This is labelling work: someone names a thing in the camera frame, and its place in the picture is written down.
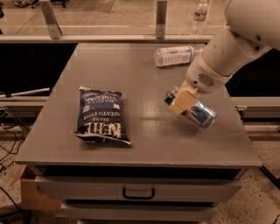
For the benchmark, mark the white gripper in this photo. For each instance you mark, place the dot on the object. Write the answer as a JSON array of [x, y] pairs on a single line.
[[202, 75]]

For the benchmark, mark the blue silver drink can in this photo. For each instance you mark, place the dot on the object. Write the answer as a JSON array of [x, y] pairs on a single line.
[[199, 113]]

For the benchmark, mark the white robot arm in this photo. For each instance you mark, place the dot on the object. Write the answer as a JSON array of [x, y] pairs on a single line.
[[252, 29]]

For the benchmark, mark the lying clear plastic bottle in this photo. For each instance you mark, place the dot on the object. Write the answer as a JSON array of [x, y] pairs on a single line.
[[177, 55]]

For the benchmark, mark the upright clear water bottle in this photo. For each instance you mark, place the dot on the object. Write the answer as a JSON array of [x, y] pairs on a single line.
[[199, 18]]

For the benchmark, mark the dark blue potato chips bag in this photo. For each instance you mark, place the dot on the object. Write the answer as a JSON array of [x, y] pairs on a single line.
[[99, 118]]

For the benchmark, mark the grey lower drawer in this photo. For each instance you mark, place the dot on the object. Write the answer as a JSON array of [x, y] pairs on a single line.
[[138, 213]]

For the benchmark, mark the grey drawer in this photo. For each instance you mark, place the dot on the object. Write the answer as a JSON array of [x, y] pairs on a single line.
[[167, 189], [138, 213]]

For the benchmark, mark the grey upper drawer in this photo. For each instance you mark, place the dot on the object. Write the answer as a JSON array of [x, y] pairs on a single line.
[[167, 189]]

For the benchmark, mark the white rod with black tip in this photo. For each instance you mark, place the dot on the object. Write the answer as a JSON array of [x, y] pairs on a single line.
[[30, 92]]

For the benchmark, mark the brown cardboard box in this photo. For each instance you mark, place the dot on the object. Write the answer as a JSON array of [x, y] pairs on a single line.
[[32, 197]]

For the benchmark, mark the metal railing frame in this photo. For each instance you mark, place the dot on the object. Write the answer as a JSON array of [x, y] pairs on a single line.
[[39, 21]]

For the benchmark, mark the black drawer handle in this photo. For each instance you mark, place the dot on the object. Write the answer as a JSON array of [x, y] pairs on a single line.
[[138, 194]]

